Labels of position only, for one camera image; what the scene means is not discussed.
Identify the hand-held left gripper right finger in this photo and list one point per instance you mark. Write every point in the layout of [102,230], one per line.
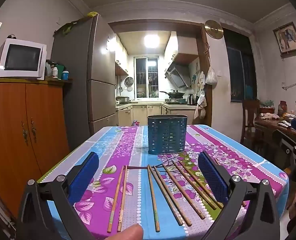
[212,177]

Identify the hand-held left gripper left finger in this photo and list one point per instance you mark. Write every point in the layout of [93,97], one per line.
[84,177]

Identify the blue perforated utensil holder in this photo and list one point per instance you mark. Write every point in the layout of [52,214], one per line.
[167,135]

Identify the group of wooden chopsticks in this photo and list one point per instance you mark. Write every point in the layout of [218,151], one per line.
[153,200]

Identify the person's left hand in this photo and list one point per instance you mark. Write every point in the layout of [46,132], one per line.
[128,233]

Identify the dark wooden side table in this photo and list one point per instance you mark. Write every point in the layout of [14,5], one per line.
[275,128]

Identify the painted vase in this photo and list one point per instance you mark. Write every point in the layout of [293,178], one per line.
[282,108]

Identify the small potted plant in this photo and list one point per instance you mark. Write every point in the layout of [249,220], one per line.
[267,106]

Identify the dark wooden chair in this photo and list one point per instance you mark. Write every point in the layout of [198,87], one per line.
[250,120]

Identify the purple floral tablecloth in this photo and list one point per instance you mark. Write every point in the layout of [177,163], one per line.
[135,155]

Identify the hanging kitchen towel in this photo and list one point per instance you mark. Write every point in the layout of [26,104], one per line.
[201,102]

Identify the dark curtained window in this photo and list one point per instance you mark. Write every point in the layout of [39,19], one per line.
[240,72]

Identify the orange wooden cabinet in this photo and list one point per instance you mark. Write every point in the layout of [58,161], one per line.
[13,142]

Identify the steel electric kettle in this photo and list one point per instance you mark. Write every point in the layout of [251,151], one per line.
[190,99]

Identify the beige kitchen base cabinets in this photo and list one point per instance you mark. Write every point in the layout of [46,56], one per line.
[140,115]

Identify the gas stove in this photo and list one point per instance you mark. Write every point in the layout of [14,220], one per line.
[174,101]

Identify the black wok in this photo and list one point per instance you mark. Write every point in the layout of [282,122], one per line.
[175,94]

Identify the hanging white plastic bag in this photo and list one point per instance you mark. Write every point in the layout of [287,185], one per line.
[211,76]

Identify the grey refrigerator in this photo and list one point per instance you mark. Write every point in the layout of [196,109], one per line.
[75,80]

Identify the teal lidded jar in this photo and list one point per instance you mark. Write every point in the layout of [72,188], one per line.
[65,75]

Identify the steel range hood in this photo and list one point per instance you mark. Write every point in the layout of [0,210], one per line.
[177,76]

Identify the white medicine bottle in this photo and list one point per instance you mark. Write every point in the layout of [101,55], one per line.
[55,72]

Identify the green container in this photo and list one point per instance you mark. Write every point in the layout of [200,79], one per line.
[59,68]

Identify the barred kitchen window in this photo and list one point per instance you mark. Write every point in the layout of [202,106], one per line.
[146,77]

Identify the white microwave oven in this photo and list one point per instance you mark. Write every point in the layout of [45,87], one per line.
[22,58]

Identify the ceiling light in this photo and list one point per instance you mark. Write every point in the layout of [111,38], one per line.
[151,41]

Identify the elephant wall picture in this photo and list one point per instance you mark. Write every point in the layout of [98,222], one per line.
[288,38]

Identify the wall light switch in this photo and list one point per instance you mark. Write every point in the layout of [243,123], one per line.
[219,73]

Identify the wall kitchen cabinet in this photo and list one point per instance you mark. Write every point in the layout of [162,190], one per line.
[181,48]
[120,60]

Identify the gold round wall plate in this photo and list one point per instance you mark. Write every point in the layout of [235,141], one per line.
[213,29]

